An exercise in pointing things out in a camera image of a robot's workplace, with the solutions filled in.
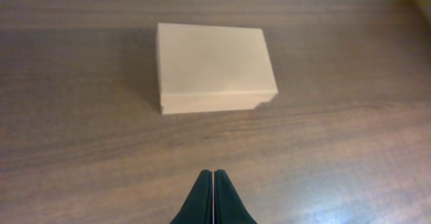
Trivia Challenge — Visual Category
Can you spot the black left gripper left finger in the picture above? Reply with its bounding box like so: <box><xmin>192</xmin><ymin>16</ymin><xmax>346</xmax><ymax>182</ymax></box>
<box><xmin>170</xmin><ymin>170</ymin><xmax>213</xmax><ymax>224</ymax></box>

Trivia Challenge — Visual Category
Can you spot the cardboard box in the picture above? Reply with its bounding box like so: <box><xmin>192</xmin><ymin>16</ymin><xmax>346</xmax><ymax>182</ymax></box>
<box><xmin>156</xmin><ymin>23</ymin><xmax>279</xmax><ymax>115</ymax></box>

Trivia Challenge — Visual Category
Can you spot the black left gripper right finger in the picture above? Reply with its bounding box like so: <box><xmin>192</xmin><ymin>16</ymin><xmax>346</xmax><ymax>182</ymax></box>
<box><xmin>213</xmin><ymin>170</ymin><xmax>257</xmax><ymax>224</ymax></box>

